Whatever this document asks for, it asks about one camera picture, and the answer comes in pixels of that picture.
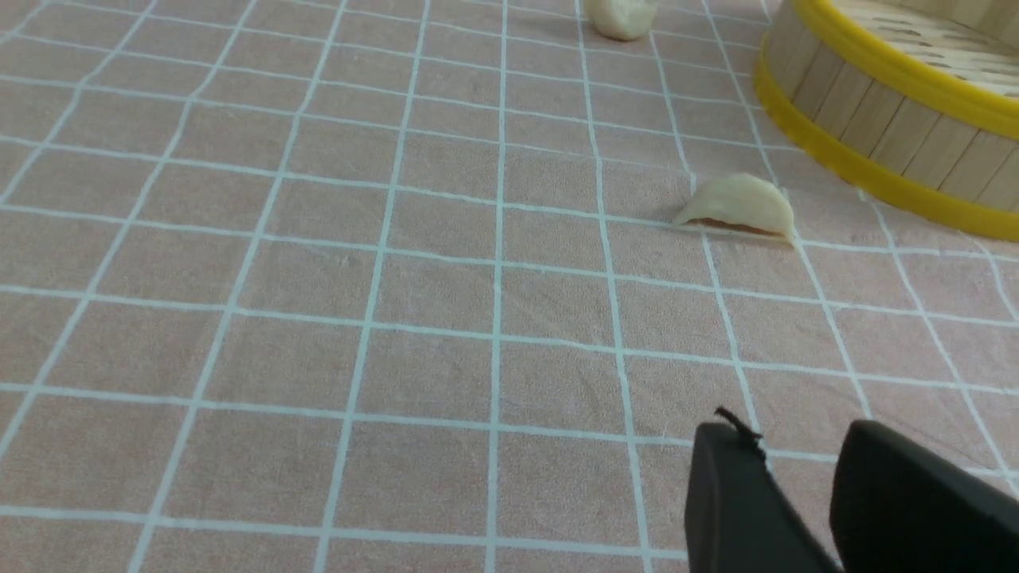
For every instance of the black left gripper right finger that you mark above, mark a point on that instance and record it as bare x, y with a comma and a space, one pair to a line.
897, 507

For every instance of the pink checkered tablecloth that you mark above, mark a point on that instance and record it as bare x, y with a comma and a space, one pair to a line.
393, 286

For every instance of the white dumpling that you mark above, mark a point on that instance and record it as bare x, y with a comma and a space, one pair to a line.
622, 21
740, 199

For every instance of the bamboo steamer tray yellow rim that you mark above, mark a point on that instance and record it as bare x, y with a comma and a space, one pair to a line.
914, 102

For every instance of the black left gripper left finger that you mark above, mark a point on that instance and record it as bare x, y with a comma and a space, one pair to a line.
737, 518

